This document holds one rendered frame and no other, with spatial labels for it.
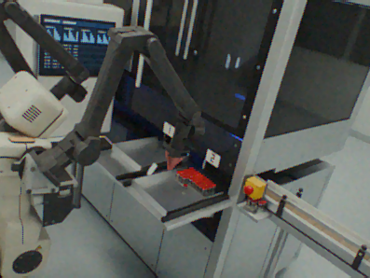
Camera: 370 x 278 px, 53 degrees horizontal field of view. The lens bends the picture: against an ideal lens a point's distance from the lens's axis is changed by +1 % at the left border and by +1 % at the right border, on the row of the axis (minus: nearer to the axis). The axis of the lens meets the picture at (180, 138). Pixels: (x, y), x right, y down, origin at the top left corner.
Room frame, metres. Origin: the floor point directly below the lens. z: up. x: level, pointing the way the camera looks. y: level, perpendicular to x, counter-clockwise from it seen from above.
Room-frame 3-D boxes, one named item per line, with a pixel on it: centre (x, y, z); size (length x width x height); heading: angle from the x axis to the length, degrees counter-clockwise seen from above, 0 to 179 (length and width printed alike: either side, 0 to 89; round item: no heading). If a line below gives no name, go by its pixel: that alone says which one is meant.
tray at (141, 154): (1.76, 0.13, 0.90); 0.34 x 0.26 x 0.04; 136
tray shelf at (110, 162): (1.59, 0.06, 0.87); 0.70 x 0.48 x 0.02; 46
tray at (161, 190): (1.45, -0.04, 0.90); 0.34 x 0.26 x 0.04; 135
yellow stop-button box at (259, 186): (1.43, -0.37, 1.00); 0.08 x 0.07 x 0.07; 136
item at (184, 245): (2.53, 0.08, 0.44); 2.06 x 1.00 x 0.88; 46
